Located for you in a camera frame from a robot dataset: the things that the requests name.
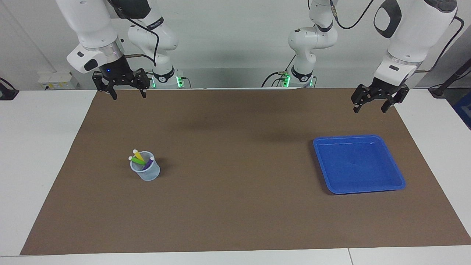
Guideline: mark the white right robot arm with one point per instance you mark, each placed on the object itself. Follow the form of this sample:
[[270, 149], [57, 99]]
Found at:
[[88, 22]]

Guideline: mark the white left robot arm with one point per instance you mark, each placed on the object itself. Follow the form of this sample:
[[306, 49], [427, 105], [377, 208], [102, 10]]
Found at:
[[415, 29]]

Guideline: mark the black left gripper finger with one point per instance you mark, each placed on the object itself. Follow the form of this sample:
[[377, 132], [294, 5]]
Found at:
[[360, 96], [399, 98]]

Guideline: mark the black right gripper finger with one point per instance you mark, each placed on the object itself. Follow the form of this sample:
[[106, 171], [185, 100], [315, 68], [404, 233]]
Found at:
[[143, 81], [105, 86]]

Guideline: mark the yellow pen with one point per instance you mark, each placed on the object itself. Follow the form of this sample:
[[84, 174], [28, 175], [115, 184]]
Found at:
[[139, 155]]

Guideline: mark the blue box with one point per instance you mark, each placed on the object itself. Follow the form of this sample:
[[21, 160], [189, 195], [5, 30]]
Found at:
[[465, 110]]

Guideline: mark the blue plastic tray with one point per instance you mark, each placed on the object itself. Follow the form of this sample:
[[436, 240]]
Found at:
[[360, 165]]

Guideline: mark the black stand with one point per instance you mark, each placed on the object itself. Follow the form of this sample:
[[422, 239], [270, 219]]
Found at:
[[438, 90]]

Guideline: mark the green pen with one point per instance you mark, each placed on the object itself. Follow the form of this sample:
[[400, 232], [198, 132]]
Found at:
[[137, 160]]

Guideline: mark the clear plastic cup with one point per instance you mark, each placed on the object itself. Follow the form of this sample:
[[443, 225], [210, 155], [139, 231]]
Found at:
[[147, 175]]

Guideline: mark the brown table mat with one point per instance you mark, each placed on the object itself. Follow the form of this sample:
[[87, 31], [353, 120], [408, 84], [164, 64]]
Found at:
[[235, 206]]

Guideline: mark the white power strip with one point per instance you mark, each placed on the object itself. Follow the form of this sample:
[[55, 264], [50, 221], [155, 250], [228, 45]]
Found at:
[[55, 79]]

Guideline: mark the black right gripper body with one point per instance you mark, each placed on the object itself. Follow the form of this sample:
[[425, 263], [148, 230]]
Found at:
[[117, 73]]

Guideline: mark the purple pen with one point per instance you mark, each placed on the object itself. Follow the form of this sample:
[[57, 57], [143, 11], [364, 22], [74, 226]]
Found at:
[[148, 163]]

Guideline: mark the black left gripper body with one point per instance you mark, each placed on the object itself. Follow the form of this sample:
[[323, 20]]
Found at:
[[386, 90]]

